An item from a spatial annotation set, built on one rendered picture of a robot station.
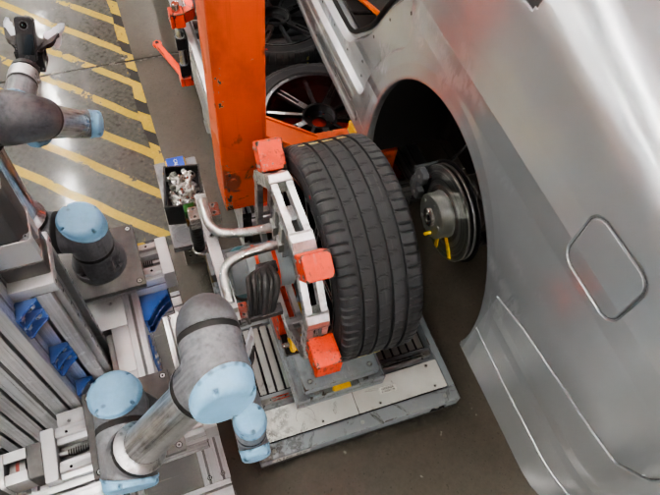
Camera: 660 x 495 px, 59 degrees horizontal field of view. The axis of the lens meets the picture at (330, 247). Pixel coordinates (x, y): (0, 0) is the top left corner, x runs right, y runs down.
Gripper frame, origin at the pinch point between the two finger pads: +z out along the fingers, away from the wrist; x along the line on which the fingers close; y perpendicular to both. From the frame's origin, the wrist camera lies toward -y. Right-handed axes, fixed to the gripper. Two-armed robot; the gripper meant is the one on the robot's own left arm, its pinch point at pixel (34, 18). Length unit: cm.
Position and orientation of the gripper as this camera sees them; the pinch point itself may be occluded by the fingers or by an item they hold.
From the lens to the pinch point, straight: 196.6
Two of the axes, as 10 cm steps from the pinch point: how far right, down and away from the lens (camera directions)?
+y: -2.2, 5.4, 8.1
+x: 9.7, 0.3, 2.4
